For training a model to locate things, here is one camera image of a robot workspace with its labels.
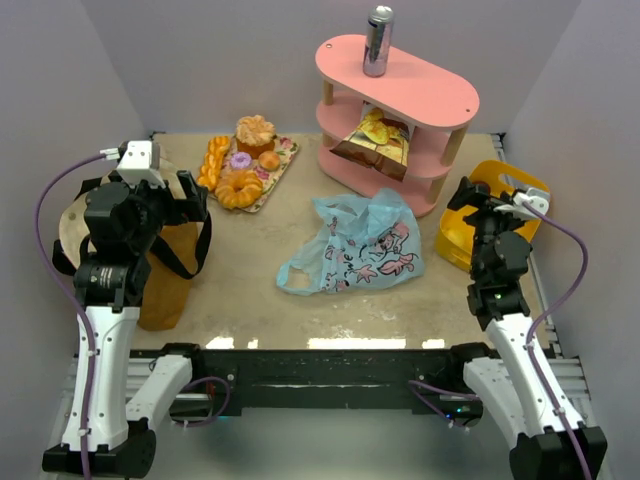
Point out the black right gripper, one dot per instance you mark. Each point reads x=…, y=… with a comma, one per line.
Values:
x=480, y=201

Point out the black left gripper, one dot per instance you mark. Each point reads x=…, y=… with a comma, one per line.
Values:
x=167, y=195

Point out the brown paper tote bag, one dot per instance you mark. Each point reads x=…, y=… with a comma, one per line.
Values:
x=153, y=272

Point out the brown chips bag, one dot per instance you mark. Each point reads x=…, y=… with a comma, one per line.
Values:
x=380, y=141

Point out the blue printed plastic bag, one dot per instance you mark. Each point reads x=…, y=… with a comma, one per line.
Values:
x=364, y=243

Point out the silver drink can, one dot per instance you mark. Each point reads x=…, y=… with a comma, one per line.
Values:
x=378, y=41

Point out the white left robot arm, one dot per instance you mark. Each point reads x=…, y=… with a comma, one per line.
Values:
x=107, y=434

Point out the twisted orange bread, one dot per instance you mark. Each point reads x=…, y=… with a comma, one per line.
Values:
x=210, y=170

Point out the glazed cruller donut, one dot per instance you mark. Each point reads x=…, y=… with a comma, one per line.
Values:
x=239, y=189

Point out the yellow plastic basket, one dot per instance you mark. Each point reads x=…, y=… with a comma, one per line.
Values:
x=454, y=238

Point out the purple frosted donut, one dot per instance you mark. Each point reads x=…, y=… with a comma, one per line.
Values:
x=241, y=161

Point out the small round bun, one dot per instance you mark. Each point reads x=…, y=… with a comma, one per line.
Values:
x=269, y=161

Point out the orange frosted cupcake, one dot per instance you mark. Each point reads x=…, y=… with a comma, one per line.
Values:
x=255, y=135

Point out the pink three-tier shelf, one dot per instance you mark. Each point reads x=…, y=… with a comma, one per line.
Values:
x=438, y=104

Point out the floral rectangular tray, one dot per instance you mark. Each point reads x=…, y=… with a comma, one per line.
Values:
x=285, y=147

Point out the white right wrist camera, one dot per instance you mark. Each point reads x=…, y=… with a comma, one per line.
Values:
x=530, y=204

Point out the black table front frame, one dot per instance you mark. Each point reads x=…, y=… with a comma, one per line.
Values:
x=410, y=380

